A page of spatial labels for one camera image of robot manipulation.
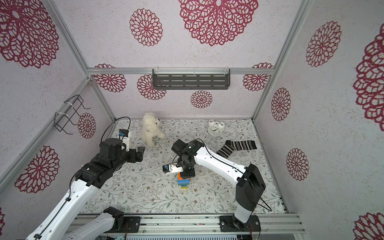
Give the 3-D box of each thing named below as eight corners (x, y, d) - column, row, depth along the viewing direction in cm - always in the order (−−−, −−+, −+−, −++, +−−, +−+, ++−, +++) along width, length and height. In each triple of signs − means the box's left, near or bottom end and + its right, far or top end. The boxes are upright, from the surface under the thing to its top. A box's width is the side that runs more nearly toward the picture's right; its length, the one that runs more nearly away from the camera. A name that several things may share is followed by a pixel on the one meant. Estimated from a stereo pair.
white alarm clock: (206, 134, 113) (208, 123, 103) (208, 130, 116) (210, 118, 106) (220, 139, 111) (222, 127, 101) (221, 134, 113) (224, 123, 104)
